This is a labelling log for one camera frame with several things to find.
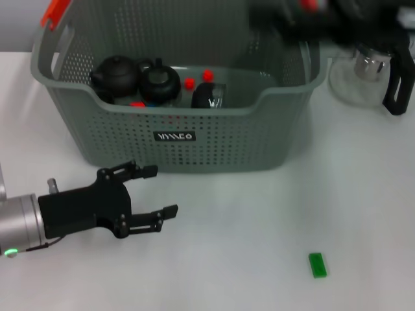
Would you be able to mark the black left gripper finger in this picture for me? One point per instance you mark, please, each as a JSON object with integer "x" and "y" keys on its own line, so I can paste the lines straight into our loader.
{"x": 136, "y": 171}
{"x": 149, "y": 220}

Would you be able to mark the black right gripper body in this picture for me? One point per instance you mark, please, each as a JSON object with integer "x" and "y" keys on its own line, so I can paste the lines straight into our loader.
{"x": 288, "y": 19}

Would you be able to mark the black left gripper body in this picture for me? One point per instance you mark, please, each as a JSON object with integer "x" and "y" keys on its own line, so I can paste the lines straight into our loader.
{"x": 84, "y": 210}

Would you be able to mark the bright red slope brick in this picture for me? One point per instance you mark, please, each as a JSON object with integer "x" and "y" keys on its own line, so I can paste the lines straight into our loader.
{"x": 137, "y": 105}

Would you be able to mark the blue square brick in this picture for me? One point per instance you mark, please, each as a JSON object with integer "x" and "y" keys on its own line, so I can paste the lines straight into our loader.
{"x": 151, "y": 105}

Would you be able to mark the glass teacup with black holder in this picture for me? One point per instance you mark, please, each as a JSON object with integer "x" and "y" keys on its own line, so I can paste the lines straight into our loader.
{"x": 160, "y": 84}
{"x": 204, "y": 95}

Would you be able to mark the small orange-red brick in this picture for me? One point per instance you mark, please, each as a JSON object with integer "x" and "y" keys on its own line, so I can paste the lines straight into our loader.
{"x": 189, "y": 83}
{"x": 207, "y": 75}

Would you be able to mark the green rectangular brick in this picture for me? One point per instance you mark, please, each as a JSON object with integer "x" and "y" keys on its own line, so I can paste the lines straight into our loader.
{"x": 318, "y": 265}

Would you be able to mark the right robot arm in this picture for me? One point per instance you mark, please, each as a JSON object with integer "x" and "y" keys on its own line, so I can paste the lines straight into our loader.
{"x": 356, "y": 19}

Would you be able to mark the gray perforated storage bin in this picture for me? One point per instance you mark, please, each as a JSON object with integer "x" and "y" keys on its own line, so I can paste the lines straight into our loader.
{"x": 227, "y": 139}

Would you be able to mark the black ceramic teapot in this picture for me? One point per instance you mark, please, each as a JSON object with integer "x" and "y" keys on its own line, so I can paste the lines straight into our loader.
{"x": 113, "y": 76}

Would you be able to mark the glass pitcher with black lid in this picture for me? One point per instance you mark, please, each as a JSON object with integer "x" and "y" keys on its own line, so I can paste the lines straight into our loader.
{"x": 395, "y": 97}

